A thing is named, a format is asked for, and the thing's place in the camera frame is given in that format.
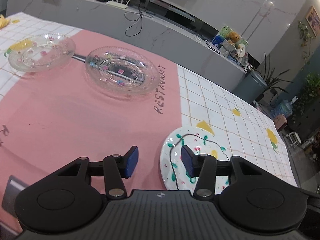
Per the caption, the pink printed table mat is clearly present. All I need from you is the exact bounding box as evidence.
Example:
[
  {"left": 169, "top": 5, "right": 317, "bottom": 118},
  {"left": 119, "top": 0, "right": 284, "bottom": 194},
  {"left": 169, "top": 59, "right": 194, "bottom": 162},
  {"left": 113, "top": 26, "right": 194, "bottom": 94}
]
[{"left": 0, "top": 29, "right": 183, "bottom": 233}]

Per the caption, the framed wall picture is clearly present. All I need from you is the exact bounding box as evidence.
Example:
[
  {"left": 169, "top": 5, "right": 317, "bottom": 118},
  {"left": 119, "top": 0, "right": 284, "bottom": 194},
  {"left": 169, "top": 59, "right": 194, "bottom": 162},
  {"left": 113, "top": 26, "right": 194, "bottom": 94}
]
[{"left": 305, "top": 6, "right": 320, "bottom": 37}]

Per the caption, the grey marble TV console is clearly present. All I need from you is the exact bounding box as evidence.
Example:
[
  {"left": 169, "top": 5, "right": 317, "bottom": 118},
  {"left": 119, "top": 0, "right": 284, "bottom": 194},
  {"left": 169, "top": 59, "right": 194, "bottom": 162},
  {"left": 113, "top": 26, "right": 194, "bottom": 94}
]
[{"left": 5, "top": 0, "right": 252, "bottom": 100}]

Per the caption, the hanging vine plant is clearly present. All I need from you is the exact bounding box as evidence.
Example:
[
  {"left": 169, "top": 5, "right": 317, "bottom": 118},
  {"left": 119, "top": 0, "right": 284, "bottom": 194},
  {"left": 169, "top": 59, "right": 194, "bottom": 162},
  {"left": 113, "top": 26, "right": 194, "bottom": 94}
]
[{"left": 297, "top": 21, "right": 315, "bottom": 63}]

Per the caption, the long-leaf potted plant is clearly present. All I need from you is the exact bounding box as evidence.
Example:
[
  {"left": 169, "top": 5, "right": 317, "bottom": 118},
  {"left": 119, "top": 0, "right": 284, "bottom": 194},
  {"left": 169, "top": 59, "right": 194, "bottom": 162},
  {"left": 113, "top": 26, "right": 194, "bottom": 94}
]
[{"left": 260, "top": 52, "right": 294, "bottom": 105}]

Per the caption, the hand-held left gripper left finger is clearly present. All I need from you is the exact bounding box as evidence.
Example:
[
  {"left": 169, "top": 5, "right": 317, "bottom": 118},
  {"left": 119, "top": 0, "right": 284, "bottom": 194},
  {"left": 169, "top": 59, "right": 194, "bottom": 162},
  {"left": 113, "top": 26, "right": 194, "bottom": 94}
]
[{"left": 50, "top": 146, "right": 139, "bottom": 198}]

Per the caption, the black hanging cable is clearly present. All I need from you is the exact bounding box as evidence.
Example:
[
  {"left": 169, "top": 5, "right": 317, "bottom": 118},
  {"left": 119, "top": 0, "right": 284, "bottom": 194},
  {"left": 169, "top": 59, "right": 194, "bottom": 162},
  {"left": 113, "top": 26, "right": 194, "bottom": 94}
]
[{"left": 124, "top": 4, "right": 153, "bottom": 37}]

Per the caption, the clear glass plate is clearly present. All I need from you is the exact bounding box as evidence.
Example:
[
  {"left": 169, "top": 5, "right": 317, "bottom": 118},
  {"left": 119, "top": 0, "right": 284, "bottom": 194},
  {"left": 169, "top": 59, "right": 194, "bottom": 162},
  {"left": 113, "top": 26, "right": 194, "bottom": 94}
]
[
  {"left": 85, "top": 46, "right": 159, "bottom": 96},
  {"left": 7, "top": 33, "right": 76, "bottom": 72}
]

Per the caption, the white painted ceramic plate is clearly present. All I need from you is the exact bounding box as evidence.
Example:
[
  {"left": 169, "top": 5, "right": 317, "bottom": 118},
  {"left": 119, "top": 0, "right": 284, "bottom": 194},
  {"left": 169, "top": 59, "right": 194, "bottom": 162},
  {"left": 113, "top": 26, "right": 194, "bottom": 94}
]
[{"left": 159, "top": 126, "right": 238, "bottom": 196}]

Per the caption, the pink heater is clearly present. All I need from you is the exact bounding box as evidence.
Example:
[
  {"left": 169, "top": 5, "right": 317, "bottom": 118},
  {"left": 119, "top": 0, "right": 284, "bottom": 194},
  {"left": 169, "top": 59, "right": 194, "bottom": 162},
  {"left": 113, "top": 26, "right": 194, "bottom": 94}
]
[{"left": 274, "top": 114, "right": 288, "bottom": 130}]

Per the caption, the leafy green potted plant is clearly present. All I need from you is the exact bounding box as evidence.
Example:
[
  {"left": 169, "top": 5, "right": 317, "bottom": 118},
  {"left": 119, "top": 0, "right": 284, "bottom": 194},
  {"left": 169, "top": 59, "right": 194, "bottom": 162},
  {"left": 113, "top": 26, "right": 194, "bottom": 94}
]
[{"left": 294, "top": 72, "right": 320, "bottom": 123}]

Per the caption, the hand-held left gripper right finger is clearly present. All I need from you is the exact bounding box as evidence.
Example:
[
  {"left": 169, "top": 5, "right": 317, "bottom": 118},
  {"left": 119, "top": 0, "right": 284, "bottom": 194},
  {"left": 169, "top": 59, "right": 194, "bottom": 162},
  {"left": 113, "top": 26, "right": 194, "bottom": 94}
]
[{"left": 181, "top": 146, "right": 270, "bottom": 198}]

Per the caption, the blue water bottle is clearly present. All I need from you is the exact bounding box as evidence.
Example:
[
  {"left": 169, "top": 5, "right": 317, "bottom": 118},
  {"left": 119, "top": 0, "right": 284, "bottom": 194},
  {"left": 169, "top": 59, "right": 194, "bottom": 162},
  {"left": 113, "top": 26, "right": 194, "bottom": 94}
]
[{"left": 271, "top": 99, "right": 294, "bottom": 118}]

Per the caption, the grey laptop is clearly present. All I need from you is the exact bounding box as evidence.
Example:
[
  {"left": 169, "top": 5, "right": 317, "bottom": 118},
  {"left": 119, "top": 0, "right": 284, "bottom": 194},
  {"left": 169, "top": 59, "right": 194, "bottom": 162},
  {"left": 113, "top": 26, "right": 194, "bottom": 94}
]
[{"left": 205, "top": 40, "right": 222, "bottom": 53}]

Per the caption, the grey trash can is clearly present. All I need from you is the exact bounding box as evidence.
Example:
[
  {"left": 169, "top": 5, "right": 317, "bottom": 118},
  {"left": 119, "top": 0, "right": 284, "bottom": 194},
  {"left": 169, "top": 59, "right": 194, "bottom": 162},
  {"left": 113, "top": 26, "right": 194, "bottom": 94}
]
[{"left": 231, "top": 70, "right": 268, "bottom": 103}]

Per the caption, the round white hand fan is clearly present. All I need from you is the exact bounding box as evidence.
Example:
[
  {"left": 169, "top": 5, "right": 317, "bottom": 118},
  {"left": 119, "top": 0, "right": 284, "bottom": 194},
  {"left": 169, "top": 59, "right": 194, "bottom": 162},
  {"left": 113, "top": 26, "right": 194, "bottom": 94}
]
[{"left": 236, "top": 43, "right": 248, "bottom": 58}]

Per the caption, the green picture card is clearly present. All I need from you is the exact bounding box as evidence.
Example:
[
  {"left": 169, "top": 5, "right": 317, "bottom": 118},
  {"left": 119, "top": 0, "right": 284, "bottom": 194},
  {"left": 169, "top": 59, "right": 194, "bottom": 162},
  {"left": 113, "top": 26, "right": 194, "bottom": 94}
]
[{"left": 211, "top": 25, "right": 250, "bottom": 53}]

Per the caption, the white step stool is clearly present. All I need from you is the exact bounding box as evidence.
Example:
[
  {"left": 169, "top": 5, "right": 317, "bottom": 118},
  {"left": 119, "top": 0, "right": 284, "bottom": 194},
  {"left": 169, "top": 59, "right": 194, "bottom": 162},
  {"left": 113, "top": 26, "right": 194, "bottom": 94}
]
[{"left": 287, "top": 132, "right": 302, "bottom": 147}]

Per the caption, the banana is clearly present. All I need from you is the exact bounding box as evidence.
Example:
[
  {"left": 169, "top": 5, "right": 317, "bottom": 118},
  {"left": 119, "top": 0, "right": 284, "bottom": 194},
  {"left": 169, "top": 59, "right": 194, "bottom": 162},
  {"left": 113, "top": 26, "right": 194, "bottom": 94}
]
[{"left": 0, "top": 14, "right": 11, "bottom": 29}]

